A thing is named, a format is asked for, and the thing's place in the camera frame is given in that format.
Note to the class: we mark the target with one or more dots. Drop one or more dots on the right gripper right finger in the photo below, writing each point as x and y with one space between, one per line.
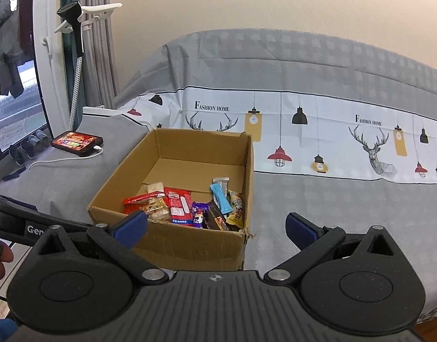
314 243

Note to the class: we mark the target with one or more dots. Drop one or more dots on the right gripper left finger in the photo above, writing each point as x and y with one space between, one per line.
117 242

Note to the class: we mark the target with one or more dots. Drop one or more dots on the small red square packet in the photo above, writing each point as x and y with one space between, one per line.
129 208

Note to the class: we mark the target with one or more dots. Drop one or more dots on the long red snack stick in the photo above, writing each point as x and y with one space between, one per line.
140 198

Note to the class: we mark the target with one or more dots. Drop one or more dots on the gold candy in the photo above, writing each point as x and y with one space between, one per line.
156 208

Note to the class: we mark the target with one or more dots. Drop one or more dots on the clear rice cracker packet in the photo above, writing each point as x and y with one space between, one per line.
159 187

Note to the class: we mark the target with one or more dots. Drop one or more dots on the red white snack packet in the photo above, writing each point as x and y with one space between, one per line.
179 203

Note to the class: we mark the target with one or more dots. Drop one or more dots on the yellow snack bar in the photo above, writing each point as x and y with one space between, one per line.
235 217

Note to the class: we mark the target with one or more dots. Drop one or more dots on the purple chocolate bar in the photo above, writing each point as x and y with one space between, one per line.
199 212

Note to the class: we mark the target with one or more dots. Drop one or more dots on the dark brown chocolate bar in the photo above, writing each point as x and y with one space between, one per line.
214 219

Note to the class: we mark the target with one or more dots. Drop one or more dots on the small light blue packet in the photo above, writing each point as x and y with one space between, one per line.
221 200

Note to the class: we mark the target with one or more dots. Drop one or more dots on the silver foil snack packet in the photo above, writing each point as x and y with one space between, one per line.
223 183

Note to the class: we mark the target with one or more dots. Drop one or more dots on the shoes outside window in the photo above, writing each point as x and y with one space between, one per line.
30 147

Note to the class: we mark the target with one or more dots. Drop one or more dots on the black smartphone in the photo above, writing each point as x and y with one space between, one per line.
77 143

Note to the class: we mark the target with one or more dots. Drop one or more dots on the grey patterned sofa cover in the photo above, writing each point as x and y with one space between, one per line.
343 133

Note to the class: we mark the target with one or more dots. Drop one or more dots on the grey curtain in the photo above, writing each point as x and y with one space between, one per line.
99 73

